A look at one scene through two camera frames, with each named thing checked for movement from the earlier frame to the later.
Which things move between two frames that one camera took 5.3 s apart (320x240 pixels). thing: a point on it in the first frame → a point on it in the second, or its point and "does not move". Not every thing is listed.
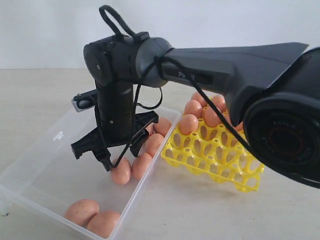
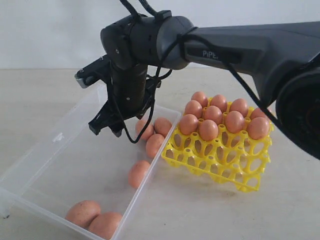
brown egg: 193,107 does not move
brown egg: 196,96 does not move
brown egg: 121,174 → 208,130
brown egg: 188,123 does not move
